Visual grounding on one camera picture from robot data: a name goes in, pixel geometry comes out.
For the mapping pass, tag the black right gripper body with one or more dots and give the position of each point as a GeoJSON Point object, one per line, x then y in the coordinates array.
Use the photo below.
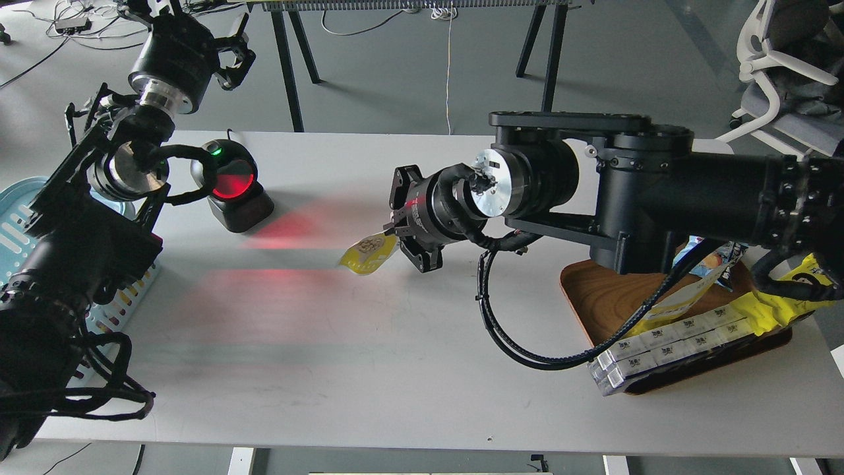
{"type": "Point", "coordinates": [423, 224]}

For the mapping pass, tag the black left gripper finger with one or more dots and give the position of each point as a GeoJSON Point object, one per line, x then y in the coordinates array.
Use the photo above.
{"type": "Point", "coordinates": [231, 77]}
{"type": "Point", "coordinates": [236, 42]}

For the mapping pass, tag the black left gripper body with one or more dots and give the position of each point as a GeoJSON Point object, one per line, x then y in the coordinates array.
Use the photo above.
{"type": "Point", "coordinates": [180, 53]}

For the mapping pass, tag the yellow white nut snack pouch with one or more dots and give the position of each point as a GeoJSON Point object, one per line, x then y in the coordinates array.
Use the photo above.
{"type": "Point", "coordinates": [369, 254]}

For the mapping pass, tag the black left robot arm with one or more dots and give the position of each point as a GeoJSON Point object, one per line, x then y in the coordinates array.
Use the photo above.
{"type": "Point", "coordinates": [93, 222]}

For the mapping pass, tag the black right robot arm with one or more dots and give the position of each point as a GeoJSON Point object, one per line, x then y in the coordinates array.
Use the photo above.
{"type": "Point", "coordinates": [633, 192]}

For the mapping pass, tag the light blue plastic basket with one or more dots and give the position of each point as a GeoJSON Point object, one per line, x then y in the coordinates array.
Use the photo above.
{"type": "Point", "coordinates": [22, 252]}

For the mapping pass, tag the blue chip snack bag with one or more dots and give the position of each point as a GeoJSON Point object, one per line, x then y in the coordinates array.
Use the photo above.
{"type": "Point", "coordinates": [721, 262]}

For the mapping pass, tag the yellow cartoon face snack bag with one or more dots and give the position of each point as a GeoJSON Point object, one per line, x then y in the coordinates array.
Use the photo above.
{"type": "Point", "coordinates": [766, 312]}

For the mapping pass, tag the black barcode scanner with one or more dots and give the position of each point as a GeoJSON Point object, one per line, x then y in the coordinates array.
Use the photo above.
{"type": "Point", "coordinates": [237, 200]}

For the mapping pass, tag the brown wooden tray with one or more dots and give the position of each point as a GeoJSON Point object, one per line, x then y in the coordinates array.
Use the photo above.
{"type": "Point", "coordinates": [603, 301]}

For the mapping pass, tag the yellow white flat pouch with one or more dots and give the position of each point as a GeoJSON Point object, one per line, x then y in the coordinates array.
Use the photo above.
{"type": "Point", "coordinates": [674, 306]}

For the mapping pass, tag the white office chair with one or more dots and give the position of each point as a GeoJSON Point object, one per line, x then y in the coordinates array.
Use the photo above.
{"type": "Point", "coordinates": [790, 58]}

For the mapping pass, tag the floor power strip with cables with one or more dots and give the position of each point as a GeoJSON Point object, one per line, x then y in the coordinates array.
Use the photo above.
{"type": "Point", "coordinates": [104, 25]}

